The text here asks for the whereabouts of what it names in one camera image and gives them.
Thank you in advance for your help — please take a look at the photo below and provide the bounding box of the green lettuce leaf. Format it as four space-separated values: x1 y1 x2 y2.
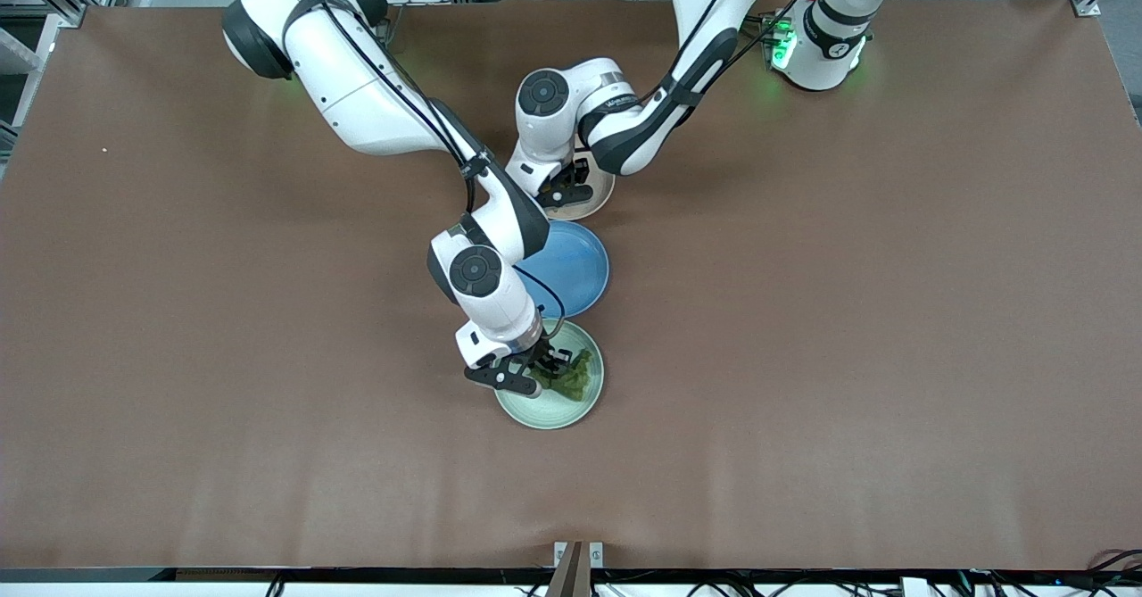
535 350 595 402

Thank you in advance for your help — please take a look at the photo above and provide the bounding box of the beige plate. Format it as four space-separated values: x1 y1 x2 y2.
544 162 617 221

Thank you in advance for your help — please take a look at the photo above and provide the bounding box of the pale green plate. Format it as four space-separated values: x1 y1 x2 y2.
493 319 605 430

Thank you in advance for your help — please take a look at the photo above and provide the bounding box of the blue plate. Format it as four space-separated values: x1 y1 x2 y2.
513 220 611 319

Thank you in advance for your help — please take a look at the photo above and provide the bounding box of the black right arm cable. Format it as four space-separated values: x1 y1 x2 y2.
284 0 572 348

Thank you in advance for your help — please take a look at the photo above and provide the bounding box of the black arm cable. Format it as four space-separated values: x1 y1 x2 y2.
284 0 572 348
625 0 817 112

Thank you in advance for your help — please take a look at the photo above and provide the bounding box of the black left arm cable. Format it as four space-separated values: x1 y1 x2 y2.
625 0 817 112

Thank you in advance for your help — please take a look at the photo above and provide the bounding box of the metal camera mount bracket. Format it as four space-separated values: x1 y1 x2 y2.
553 541 605 597

